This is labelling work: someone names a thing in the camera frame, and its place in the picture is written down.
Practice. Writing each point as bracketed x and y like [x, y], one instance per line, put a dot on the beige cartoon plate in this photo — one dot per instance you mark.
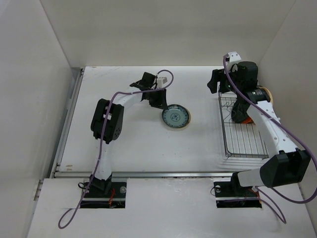
[268, 92]

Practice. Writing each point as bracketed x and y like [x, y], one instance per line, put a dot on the blue patterned plate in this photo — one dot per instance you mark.
[174, 116]

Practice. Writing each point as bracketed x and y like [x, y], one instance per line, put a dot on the orange plate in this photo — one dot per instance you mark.
[248, 120]

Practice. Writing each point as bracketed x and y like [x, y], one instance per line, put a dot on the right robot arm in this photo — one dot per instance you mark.
[287, 163]

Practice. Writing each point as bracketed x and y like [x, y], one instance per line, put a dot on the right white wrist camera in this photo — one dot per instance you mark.
[230, 59]

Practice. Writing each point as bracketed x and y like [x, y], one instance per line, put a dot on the cream floral plate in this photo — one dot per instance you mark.
[187, 123]

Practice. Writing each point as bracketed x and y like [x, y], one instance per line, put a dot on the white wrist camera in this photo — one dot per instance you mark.
[161, 82]
[230, 59]

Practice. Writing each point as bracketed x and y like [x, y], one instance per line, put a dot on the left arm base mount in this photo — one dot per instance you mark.
[113, 197]

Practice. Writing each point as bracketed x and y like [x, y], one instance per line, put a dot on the black plate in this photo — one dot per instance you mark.
[239, 111]

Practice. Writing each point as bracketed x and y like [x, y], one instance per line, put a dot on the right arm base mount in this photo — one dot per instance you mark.
[228, 197]

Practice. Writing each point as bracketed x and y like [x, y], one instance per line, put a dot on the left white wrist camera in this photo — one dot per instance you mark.
[161, 82]

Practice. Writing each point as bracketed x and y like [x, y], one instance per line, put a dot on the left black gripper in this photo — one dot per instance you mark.
[161, 102]

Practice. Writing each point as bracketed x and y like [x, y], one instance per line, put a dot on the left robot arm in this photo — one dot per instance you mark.
[107, 122]

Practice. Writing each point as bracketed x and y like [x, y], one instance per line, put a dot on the grey wire dish rack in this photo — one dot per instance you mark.
[240, 140]

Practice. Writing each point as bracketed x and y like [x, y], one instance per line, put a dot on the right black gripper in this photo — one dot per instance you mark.
[218, 75]

